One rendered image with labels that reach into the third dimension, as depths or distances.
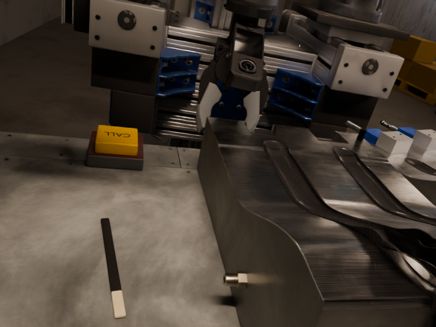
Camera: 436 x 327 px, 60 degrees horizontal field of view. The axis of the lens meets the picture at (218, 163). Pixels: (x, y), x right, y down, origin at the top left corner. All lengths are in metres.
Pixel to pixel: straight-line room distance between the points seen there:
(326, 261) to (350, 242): 0.04
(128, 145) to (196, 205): 0.14
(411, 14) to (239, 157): 7.13
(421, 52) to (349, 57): 5.28
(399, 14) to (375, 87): 6.56
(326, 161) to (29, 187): 0.39
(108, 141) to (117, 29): 0.27
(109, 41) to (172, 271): 0.49
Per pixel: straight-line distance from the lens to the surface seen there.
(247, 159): 0.46
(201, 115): 0.61
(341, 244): 0.29
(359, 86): 0.86
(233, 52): 0.52
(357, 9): 0.95
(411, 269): 0.28
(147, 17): 0.76
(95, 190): 0.52
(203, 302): 0.39
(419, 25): 7.65
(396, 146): 0.73
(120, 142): 0.56
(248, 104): 0.61
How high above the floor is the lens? 1.09
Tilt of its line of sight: 28 degrees down
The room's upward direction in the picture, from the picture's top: 13 degrees clockwise
